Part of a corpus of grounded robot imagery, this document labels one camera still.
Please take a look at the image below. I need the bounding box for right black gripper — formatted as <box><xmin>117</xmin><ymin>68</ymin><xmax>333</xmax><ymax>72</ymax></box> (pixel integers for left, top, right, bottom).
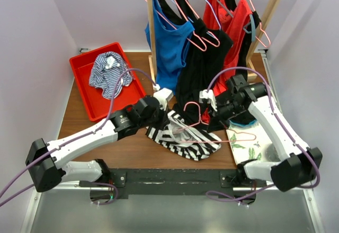
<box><xmin>207</xmin><ymin>98</ymin><xmax>246</xmax><ymax>133</ymax></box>

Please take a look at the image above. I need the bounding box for black white striped tank top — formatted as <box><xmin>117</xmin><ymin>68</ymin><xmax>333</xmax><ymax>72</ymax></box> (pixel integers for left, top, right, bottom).
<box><xmin>146</xmin><ymin>110</ymin><xmax>221</xmax><ymax>161</ymax></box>

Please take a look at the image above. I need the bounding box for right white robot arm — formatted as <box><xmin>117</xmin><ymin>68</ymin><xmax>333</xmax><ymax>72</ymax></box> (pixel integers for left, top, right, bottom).
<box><xmin>199</xmin><ymin>75</ymin><xmax>323</xmax><ymax>192</ymax></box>

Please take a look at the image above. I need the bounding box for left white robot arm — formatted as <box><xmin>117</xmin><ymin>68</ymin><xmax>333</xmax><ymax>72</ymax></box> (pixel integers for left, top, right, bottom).
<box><xmin>26</xmin><ymin>95</ymin><xmax>169</xmax><ymax>193</ymax></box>

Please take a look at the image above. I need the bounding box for blue tank top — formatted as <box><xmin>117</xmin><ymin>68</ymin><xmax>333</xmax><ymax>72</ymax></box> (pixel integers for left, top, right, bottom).
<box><xmin>153</xmin><ymin>0</ymin><xmax>194</xmax><ymax>92</ymax></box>

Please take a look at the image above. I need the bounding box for black red tank top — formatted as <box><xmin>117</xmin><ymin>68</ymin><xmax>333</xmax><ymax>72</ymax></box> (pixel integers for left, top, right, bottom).
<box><xmin>222</xmin><ymin>0</ymin><xmax>263</xmax><ymax>124</ymax></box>

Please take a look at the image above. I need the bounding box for grey blue hanger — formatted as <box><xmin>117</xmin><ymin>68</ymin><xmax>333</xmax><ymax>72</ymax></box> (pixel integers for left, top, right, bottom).
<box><xmin>217</xmin><ymin>0</ymin><xmax>256</xmax><ymax>42</ymax></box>

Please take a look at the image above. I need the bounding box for floral pattern tray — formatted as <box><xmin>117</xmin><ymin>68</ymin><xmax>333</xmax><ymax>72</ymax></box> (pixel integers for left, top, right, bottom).
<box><xmin>226</xmin><ymin>120</ymin><xmax>280</xmax><ymax>164</ymax></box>

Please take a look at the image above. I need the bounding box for red plastic bin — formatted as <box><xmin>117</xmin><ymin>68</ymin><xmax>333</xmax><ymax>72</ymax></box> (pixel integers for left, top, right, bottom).
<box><xmin>69</xmin><ymin>42</ymin><xmax>146</xmax><ymax>122</ymax></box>

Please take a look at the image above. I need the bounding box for wooden clothes rack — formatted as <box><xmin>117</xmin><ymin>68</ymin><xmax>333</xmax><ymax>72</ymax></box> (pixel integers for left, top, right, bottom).
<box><xmin>145</xmin><ymin>0</ymin><xmax>280</xmax><ymax>81</ymax></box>

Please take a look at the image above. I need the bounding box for blue white striped shirt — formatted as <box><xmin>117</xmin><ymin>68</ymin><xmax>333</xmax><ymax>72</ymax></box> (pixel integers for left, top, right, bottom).
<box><xmin>88</xmin><ymin>51</ymin><xmax>133</xmax><ymax>100</ymax></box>

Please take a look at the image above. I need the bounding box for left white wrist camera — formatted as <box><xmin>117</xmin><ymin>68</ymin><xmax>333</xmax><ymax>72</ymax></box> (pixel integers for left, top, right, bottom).
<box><xmin>153</xmin><ymin>84</ymin><xmax>174</xmax><ymax>111</ymax></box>

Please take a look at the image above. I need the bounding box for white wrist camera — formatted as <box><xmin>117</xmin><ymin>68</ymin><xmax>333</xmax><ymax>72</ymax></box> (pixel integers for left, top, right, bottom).
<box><xmin>199</xmin><ymin>89</ymin><xmax>217</xmax><ymax>112</ymax></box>
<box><xmin>153</xmin><ymin>84</ymin><xmax>174</xmax><ymax>111</ymax></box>

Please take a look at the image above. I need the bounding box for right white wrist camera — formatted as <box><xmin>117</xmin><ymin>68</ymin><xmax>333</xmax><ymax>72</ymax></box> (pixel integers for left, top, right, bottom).
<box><xmin>199</xmin><ymin>89</ymin><xmax>217</xmax><ymax>112</ymax></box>

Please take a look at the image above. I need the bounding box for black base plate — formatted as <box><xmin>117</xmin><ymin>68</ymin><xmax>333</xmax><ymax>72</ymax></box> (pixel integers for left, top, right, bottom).
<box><xmin>79</xmin><ymin>168</ymin><xmax>257</xmax><ymax>199</ymax></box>

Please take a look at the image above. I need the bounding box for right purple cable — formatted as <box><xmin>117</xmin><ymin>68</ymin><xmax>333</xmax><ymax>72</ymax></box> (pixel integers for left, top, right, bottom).
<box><xmin>206</xmin><ymin>67</ymin><xmax>322</xmax><ymax>202</ymax></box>

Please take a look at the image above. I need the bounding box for purple cable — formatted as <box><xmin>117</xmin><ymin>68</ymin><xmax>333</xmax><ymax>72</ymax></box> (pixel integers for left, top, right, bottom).
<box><xmin>206</xmin><ymin>67</ymin><xmax>322</xmax><ymax>202</ymax></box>
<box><xmin>0</xmin><ymin>68</ymin><xmax>162</xmax><ymax>207</ymax></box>

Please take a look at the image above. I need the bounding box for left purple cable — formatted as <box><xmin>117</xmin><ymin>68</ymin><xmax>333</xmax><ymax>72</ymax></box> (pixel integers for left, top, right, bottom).
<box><xmin>0</xmin><ymin>68</ymin><xmax>162</xmax><ymax>207</ymax></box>

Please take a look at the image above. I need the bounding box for aluminium frame rail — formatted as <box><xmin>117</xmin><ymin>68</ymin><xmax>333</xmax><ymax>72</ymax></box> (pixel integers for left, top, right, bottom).
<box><xmin>22</xmin><ymin>182</ymin><xmax>325</xmax><ymax>232</ymax></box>

